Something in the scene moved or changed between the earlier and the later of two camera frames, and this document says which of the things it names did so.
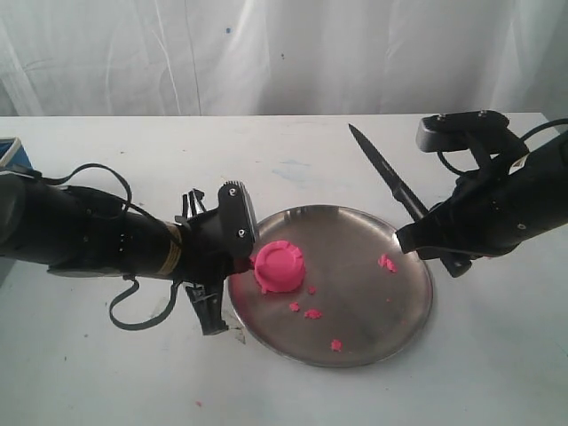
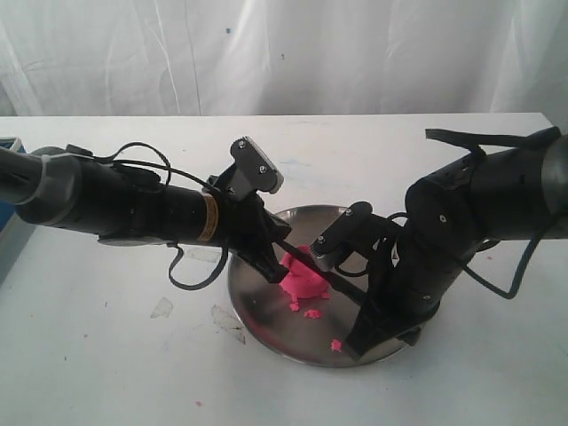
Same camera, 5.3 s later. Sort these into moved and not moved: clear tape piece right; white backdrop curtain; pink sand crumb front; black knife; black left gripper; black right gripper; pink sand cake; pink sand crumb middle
Moved: black knife; black right gripper; black left gripper; pink sand cake
Not moved: clear tape piece right; white backdrop curtain; pink sand crumb middle; pink sand crumb front
